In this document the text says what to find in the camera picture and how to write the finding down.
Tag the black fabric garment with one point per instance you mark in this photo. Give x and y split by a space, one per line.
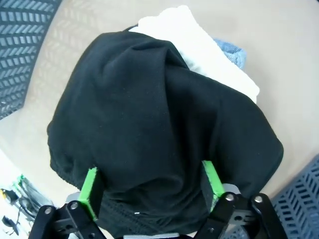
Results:
149 112

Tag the gray plastic lattice basket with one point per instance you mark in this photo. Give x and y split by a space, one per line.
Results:
301 199
17 49

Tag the white garment with black lines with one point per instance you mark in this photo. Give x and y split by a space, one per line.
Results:
199 49

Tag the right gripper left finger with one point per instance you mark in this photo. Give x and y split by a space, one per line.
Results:
91 191

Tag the dark blue denim garment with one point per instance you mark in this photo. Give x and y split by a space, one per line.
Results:
231 52

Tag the white slotted base panel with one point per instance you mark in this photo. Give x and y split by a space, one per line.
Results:
10 169

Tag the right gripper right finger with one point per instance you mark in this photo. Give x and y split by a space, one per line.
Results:
211 186

